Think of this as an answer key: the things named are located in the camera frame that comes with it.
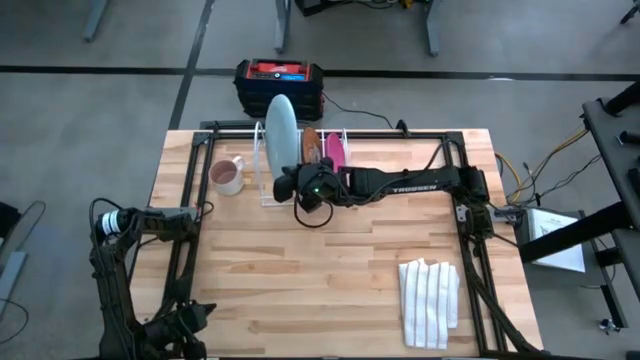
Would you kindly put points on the black metal stand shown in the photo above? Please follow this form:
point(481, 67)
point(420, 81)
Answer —
point(612, 145)

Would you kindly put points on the large light blue plate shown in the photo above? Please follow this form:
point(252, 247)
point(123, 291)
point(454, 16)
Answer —
point(281, 135)

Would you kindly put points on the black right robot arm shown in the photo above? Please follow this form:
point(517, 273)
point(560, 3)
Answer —
point(415, 182)

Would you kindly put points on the dark brown glazed plate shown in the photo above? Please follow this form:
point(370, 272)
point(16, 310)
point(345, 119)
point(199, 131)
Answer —
point(311, 142)

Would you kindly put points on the pink plate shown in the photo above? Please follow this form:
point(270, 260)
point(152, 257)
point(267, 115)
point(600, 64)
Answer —
point(335, 150)

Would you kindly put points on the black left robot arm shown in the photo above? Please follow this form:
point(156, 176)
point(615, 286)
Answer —
point(112, 280)

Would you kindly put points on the grey table leg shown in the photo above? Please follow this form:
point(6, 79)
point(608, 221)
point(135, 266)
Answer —
point(434, 27)
point(282, 25)
point(95, 20)

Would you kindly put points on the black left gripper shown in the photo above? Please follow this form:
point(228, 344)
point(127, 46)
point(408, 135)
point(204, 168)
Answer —
point(175, 332)

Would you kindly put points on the black metal table frame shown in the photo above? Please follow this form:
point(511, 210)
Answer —
point(390, 135)

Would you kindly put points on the red black power station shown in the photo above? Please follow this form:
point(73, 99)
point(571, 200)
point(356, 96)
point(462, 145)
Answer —
point(277, 92)

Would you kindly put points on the white mug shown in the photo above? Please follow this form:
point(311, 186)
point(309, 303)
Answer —
point(227, 177)

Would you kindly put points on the white paper sheet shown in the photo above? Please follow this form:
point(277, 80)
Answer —
point(542, 220)

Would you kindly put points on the white striped cloth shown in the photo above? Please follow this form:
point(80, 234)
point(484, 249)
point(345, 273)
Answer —
point(427, 305)

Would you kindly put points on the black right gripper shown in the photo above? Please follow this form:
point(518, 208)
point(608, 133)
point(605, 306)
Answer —
point(320, 185)

